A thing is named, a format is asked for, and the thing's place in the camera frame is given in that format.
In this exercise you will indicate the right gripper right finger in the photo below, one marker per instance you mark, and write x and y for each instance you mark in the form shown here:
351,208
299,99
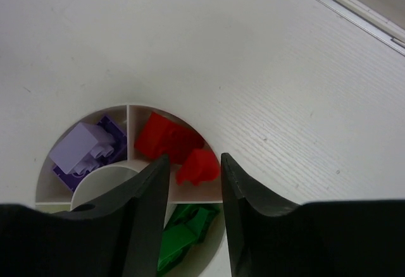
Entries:
269,235

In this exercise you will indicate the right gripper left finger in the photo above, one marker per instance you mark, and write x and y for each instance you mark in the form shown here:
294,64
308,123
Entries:
116,234

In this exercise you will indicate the dark green lego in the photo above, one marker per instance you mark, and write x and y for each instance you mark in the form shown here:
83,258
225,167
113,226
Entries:
187,227

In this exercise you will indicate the purple lego plate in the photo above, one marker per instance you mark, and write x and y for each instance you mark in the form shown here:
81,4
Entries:
120,153

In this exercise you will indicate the purple lego brick top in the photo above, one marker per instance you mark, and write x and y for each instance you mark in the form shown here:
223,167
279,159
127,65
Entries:
81,149

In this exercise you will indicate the red cone lego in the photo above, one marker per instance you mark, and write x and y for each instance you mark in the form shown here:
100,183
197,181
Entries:
200,166

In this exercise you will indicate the red arch lego brick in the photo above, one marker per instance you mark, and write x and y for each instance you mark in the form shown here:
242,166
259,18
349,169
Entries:
163,136

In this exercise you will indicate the white round divided container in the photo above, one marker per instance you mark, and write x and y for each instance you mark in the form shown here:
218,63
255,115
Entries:
55,193

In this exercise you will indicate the aluminium rail right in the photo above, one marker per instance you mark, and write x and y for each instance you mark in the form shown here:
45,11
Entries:
370,21

